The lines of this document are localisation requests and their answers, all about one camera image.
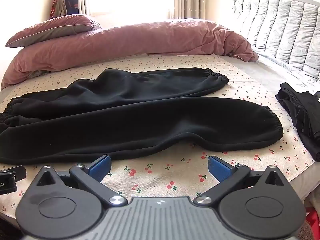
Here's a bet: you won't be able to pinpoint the cherry print bed sheet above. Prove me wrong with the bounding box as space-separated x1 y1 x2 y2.
0 52 317 223

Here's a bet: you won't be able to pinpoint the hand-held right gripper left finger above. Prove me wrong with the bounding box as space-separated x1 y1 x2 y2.
37 154 127 207

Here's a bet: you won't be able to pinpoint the grey quilted headboard cover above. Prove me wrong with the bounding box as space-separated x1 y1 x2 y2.
231 0 320 80

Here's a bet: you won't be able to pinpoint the hanging clothes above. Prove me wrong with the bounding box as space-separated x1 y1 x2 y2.
49 0 79 19

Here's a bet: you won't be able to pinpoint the stack of folded black clothes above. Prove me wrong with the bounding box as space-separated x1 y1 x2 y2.
275 82 320 162

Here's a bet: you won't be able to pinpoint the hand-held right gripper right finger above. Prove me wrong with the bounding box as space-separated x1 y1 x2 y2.
194 156 284 207

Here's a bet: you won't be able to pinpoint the pink duvet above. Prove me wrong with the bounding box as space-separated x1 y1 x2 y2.
0 20 259 90

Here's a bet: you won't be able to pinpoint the pink pillow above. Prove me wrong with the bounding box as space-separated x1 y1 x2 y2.
5 14 102 48

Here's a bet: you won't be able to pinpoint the red object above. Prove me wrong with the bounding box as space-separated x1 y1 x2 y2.
304 205 320 240

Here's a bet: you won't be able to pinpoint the black pants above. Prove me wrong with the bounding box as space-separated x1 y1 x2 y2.
0 67 284 166

